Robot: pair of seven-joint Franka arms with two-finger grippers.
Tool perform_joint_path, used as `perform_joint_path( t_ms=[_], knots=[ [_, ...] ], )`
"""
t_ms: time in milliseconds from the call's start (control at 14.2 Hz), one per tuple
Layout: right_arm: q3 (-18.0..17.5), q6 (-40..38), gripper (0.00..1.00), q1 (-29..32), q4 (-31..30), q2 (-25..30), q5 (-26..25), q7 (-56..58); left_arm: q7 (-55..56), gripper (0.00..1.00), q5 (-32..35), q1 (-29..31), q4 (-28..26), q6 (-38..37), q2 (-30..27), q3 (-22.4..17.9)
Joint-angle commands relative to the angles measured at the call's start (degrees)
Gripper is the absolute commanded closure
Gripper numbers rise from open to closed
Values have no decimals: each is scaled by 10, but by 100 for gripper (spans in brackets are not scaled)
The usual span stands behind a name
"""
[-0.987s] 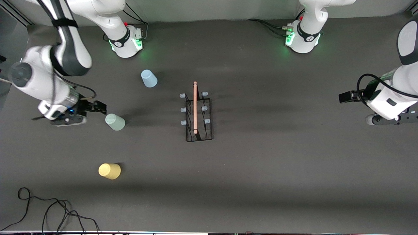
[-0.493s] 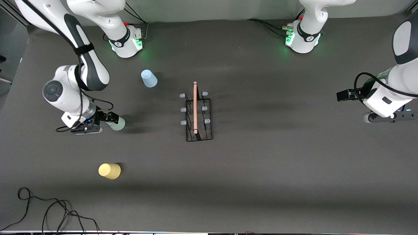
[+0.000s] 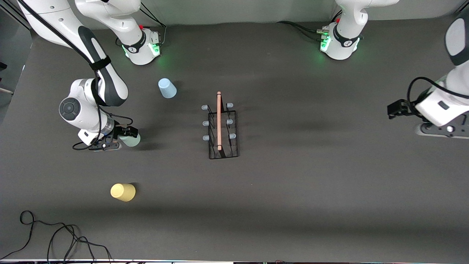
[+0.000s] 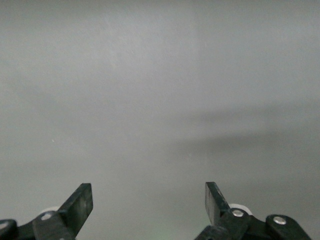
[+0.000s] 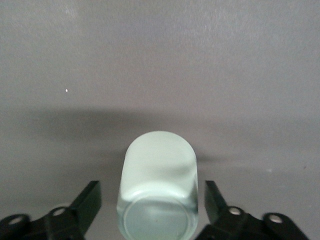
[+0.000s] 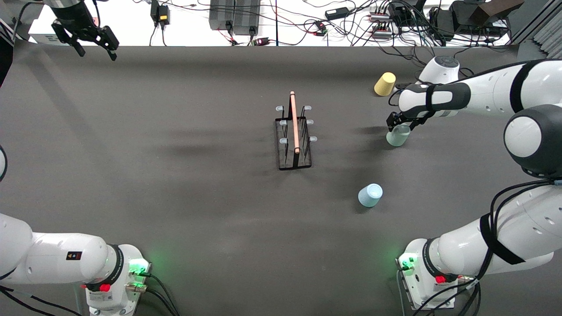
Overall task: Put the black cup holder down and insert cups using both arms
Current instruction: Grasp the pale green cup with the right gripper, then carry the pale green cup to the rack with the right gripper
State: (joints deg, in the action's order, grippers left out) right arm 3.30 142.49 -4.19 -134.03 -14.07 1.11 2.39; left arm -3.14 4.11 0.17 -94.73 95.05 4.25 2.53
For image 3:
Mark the pale green plastic cup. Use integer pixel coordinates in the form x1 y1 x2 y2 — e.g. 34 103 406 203
119 133 141 147

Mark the yellow plastic cup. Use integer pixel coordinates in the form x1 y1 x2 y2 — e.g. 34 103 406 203
110 183 136 202

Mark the black wire cup holder rack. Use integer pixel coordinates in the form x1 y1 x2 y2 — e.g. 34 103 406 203
202 91 240 160

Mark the light blue plastic cup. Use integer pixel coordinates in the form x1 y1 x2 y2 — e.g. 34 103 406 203
158 78 177 99

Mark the dark grey table cloth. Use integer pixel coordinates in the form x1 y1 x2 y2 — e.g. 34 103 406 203
0 15 469 261

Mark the black right arm base cable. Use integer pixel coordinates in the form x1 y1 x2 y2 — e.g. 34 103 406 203
117 3 167 47

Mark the black arm base cable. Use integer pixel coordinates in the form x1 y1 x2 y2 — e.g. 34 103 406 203
277 9 343 41
117 3 167 47

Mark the thin black loose cable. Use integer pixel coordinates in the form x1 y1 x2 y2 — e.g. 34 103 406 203
0 210 112 264

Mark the black left arm base cable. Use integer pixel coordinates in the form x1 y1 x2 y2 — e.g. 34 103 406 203
277 9 343 41

